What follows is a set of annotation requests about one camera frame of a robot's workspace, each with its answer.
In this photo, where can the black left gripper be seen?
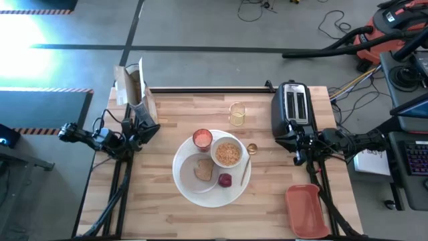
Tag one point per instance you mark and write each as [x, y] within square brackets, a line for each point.
[132, 135]

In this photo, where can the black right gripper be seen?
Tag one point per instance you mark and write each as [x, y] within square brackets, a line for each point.
[306, 140]

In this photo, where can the blue cereal box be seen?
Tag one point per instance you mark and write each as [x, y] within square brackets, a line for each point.
[133, 87]

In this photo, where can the red glass tumbler with juice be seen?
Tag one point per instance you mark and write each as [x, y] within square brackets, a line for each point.
[202, 140]

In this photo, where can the white round plate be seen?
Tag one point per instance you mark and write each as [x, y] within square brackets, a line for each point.
[187, 174]

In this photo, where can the clear yellow glass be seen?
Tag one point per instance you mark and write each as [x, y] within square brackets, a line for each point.
[237, 115]

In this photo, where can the brown toast slice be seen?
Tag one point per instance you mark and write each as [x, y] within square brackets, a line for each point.
[204, 169]

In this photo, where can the white bowl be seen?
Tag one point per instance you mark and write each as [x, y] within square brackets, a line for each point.
[214, 160]

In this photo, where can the orange plastic basket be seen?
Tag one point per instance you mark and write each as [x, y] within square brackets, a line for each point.
[307, 214]

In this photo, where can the red apple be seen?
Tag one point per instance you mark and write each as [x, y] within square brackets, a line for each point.
[225, 180]

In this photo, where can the large white plate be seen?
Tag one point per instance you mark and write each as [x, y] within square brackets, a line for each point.
[214, 199]

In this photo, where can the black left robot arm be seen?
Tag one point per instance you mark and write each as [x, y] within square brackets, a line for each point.
[100, 139]

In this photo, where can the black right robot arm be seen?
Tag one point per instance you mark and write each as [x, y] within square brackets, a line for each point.
[361, 142]

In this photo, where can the black two-slot toaster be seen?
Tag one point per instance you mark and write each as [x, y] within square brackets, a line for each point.
[279, 107]

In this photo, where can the golden cereal flakes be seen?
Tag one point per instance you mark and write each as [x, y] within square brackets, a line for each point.
[228, 154]

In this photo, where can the white paper sheet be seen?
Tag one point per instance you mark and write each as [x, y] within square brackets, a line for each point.
[371, 165]

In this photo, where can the black vacuum wand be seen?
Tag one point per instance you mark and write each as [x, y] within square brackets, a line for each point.
[317, 50]

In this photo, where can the black diagonal support pole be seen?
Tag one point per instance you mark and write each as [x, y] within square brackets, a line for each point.
[391, 125]

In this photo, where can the black hazard-striped floor mat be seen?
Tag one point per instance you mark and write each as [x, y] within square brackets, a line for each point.
[43, 110]
[50, 4]

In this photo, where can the orange vacuum cleaner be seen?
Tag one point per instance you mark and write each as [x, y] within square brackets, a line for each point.
[378, 53]

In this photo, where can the black keyboard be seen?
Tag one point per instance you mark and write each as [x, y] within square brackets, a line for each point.
[416, 157]

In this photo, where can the dark monitor screen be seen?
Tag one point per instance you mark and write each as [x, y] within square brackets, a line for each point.
[414, 110]

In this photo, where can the dark grey desk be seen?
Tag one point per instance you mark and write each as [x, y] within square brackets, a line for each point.
[20, 157]

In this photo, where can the black device with blue light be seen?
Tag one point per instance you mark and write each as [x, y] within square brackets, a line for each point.
[8, 137]

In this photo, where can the black diagonal tube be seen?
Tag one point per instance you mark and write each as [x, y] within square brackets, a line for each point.
[411, 45]

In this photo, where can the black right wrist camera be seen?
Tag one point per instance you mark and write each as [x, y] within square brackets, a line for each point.
[299, 158]

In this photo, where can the black table rail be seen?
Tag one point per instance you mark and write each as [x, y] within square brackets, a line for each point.
[200, 89]

